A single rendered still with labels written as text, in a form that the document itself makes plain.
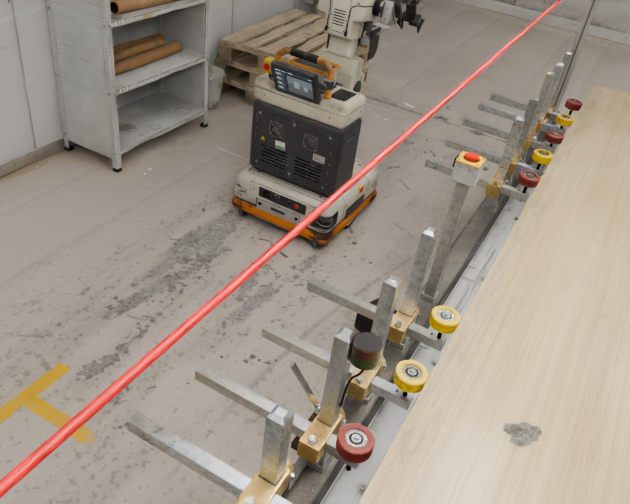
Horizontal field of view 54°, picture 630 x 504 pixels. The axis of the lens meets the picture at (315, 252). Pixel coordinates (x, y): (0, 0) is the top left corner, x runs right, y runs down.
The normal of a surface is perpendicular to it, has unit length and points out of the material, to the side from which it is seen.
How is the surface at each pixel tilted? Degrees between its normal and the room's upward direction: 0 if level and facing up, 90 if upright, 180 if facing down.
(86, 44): 90
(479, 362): 0
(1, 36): 90
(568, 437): 0
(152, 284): 0
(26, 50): 90
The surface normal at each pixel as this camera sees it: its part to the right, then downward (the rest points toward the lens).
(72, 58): -0.48, 0.47
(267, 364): 0.12, -0.80
